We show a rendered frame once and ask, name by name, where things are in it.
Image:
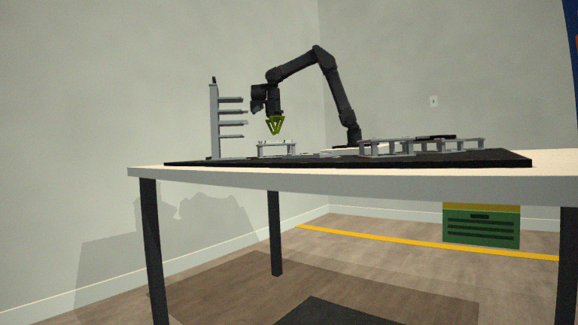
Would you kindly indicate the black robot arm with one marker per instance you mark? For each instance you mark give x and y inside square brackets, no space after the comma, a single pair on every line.
[327,64]

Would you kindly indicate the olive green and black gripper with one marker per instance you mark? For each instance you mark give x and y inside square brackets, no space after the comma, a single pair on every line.
[275,117]

